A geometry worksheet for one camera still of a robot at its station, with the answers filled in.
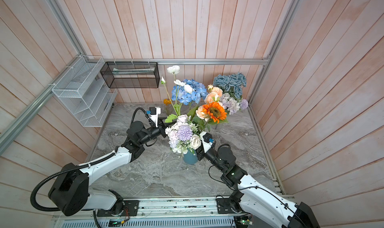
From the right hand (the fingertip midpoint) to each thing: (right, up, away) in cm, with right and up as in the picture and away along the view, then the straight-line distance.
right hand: (193, 138), depth 72 cm
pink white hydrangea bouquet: (+22, +17, +8) cm, 29 cm away
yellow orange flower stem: (-20, +23, +43) cm, 53 cm away
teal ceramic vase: (-2, -14, +14) cm, 20 cm away
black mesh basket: (-43, +41, +32) cm, 68 cm away
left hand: (-8, +8, +1) cm, 11 cm away
